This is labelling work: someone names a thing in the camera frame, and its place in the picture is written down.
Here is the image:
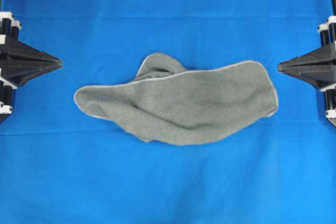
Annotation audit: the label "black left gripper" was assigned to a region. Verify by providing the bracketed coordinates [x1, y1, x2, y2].
[1, 11, 62, 115]

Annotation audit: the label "blue table cloth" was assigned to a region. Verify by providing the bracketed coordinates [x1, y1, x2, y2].
[1, 0, 335, 223]

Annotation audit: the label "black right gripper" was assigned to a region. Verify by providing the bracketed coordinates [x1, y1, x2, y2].
[278, 16, 335, 118]

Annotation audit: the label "grey-green terry towel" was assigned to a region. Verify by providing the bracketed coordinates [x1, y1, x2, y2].
[73, 52, 279, 146]

